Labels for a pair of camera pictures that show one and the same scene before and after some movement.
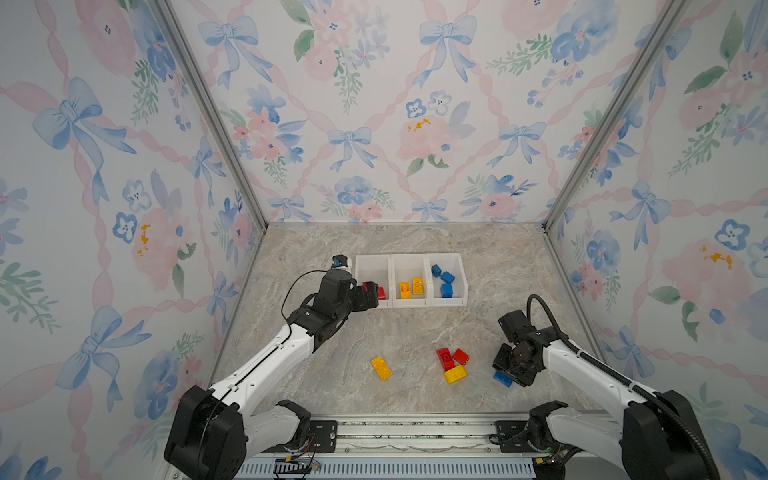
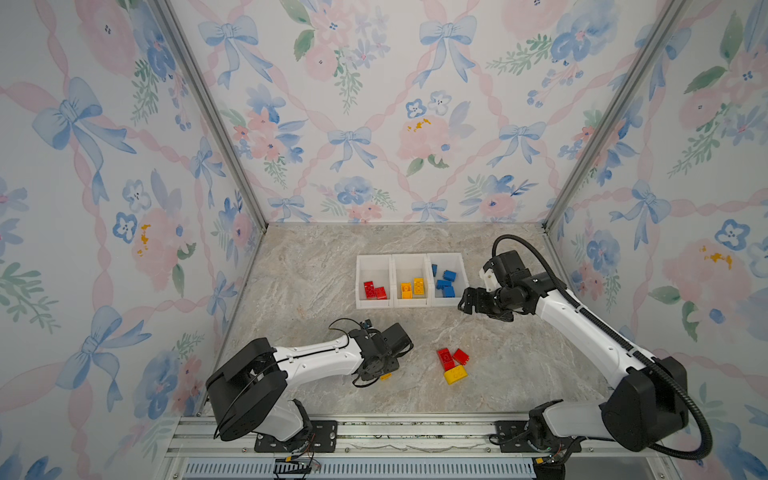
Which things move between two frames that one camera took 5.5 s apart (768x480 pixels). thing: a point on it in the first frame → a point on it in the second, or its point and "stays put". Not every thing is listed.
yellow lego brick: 455,374 stays put
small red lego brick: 460,356 stays put
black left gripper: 362,302 → 394,364
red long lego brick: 447,359 stays put
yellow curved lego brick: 405,288 stays put
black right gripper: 498,360 → 479,295
